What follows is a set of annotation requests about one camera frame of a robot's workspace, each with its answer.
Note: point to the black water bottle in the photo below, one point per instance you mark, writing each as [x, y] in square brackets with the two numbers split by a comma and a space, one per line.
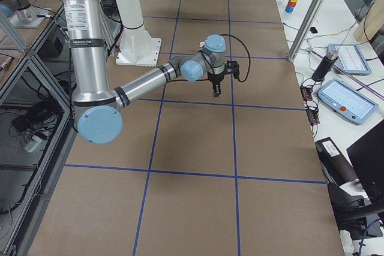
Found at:
[324, 67]

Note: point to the black monitor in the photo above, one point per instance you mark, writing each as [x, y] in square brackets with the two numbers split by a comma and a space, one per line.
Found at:
[366, 156]

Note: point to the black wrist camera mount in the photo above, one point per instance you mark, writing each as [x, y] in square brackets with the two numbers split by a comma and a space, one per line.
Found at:
[232, 67]

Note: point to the small black box device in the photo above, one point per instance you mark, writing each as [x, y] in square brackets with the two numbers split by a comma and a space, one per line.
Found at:
[313, 30]

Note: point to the brown paper table cover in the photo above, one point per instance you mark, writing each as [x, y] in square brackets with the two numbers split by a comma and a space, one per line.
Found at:
[192, 175]

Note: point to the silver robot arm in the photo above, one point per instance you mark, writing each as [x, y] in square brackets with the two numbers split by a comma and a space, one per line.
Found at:
[97, 107]

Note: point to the stacked coloured toy blocks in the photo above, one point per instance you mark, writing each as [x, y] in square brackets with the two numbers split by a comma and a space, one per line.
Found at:
[291, 4]

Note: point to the far teach pendant tablet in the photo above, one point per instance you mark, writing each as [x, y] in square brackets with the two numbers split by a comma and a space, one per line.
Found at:
[350, 59]

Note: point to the near teach pendant tablet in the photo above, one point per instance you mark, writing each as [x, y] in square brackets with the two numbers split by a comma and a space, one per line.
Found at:
[347, 102]

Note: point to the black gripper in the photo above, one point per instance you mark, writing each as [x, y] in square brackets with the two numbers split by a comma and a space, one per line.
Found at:
[216, 80]

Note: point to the white camera pole base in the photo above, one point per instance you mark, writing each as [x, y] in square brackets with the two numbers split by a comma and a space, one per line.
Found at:
[136, 47]

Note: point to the teach pendant tablet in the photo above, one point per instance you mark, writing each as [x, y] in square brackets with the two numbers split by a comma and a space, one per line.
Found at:
[350, 59]
[347, 102]

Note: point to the orange circuit board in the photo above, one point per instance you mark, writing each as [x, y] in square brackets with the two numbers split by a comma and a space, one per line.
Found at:
[311, 106]

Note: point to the aluminium frame post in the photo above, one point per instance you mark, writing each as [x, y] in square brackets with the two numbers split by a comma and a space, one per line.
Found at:
[304, 29]

